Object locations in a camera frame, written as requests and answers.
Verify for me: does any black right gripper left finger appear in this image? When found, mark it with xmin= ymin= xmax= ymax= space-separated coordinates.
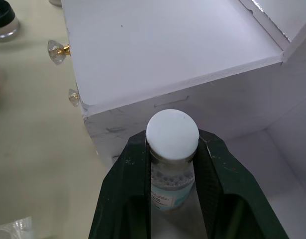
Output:
xmin=88 ymin=130 xmax=153 ymax=239

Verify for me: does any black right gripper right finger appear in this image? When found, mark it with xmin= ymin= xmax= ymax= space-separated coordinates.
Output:
xmin=192 ymin=129 xmax=290 ymax=239

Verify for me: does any white-capped clear bottle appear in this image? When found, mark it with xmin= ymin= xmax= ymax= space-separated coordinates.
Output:
xmin=146 ymin=109 xmax=200 ymax=213

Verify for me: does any crystal drawer knob gold stem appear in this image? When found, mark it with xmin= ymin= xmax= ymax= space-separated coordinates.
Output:
xmin=47 ymin=39 xmax=71 ymax=66
xmin=68 ymin=88 xmax=80 ymax=108

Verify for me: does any white drawer organizer box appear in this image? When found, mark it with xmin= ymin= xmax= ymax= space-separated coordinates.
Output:
xmin=60 ymin=0 xmax=306 ymax=239

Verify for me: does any clear plastic packet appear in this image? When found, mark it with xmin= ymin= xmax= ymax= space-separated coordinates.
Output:
xmin=0 ymin=216 xmax=35 ymax=239

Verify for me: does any black-lidded clear compact jar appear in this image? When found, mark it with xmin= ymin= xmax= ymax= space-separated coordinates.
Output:
xmin=0 ymin=0 xmax=20 ymax=42

